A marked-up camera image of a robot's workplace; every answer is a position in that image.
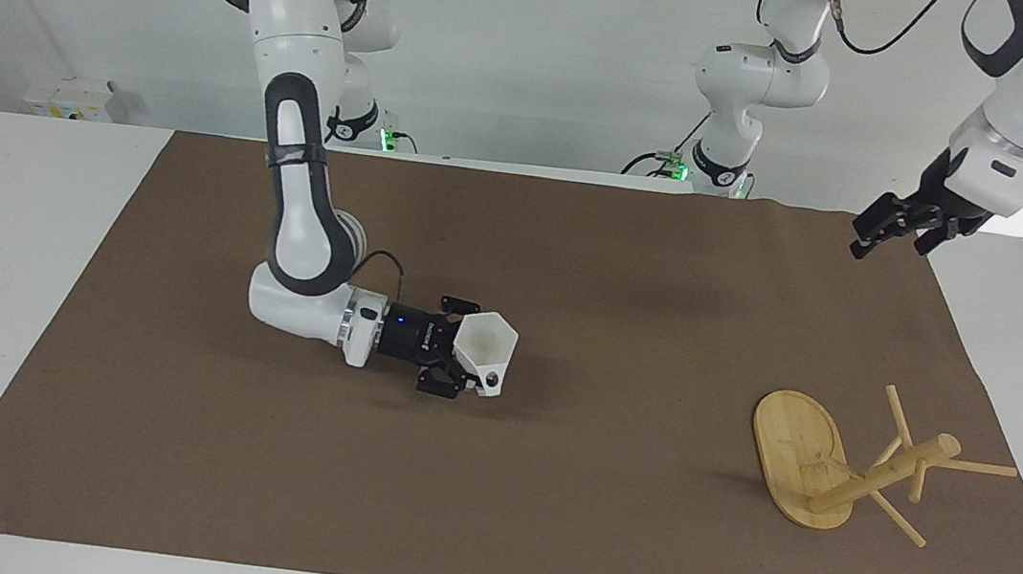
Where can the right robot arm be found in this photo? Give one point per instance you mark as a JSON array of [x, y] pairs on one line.
[[299, 205]]

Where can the white box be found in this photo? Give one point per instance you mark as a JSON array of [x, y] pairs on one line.
[[75, 98]]

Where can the white hexagonal cup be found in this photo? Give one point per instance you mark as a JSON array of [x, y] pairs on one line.
[[485, 347]]

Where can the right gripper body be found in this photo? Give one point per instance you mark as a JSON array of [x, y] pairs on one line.
[[410, 335]]

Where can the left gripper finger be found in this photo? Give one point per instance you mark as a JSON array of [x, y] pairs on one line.
[[939, 238], [880, 225]]

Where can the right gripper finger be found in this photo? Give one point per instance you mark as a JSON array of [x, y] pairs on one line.
[[459, 305], [438, 383]]

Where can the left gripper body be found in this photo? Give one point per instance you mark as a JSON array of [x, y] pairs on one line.
[[950, 197]]

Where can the wooden cup rack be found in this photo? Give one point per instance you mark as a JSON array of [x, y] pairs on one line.
[[814, 466]]

